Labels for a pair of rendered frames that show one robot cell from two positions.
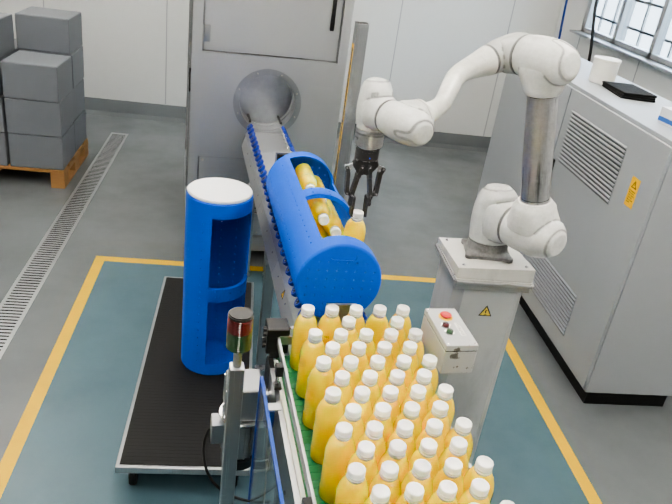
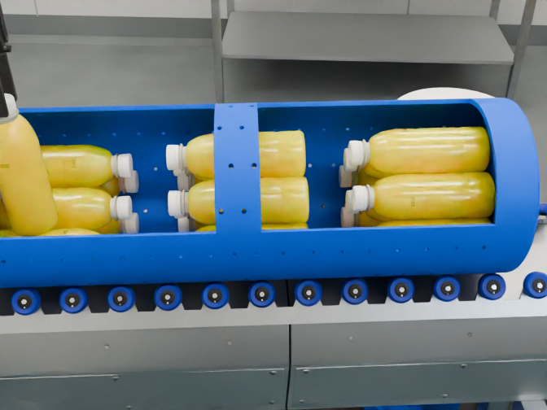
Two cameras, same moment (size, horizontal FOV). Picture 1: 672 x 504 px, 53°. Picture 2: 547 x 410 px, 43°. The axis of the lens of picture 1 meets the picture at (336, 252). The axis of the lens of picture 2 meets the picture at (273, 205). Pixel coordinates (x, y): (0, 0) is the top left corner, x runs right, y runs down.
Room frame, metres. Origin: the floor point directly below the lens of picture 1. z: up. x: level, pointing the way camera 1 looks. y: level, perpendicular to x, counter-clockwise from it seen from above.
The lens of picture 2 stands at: (2.58, -0.80, 1.73)
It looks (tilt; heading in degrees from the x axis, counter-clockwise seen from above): 36 degrees down; 103
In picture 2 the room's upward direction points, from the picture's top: straight up
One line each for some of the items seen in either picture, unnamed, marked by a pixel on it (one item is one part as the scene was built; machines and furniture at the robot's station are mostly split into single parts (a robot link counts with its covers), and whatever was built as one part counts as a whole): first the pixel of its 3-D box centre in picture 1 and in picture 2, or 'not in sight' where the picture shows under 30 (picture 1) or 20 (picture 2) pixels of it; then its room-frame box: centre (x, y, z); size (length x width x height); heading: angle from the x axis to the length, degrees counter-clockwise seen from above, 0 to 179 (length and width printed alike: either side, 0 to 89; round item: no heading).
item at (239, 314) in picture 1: (238, 340); not in sight; (1.39, 0.21, 1.18); 0.06 x 0.06 x 0.16
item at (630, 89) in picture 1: (628, 90); not in sight; (3.94, -1.51, 1.46); 0.32 x 0.23 x 0.04; 9
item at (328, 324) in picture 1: (328, 338); not in sight; (1.72, -0.01, 1.00); 0.07 x 0.07 x 0.20
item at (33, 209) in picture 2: (353, 242); (19, 169); (2.04, -0.05, 1.18); 0.07 x 0.07 x 0.20
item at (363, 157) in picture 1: (365, 160); not in sight; (2.03, -0.05, 1.47); 0.08 x 0.07 x 0.09; 105
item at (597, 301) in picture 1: (577, 203); not in sight; (4.03, -1.46, 0.72); 2.15 x 0.54 x 1.45; 9
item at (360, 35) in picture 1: (338, 187); not in sight; (3.38, 0.03, 0.85); 0.06 x 0.06 x 1.70; 15
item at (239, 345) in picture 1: (239, 338); not in sight; (1.39, 0.21, 1.18); 0.06 x 0.06 x 0.05
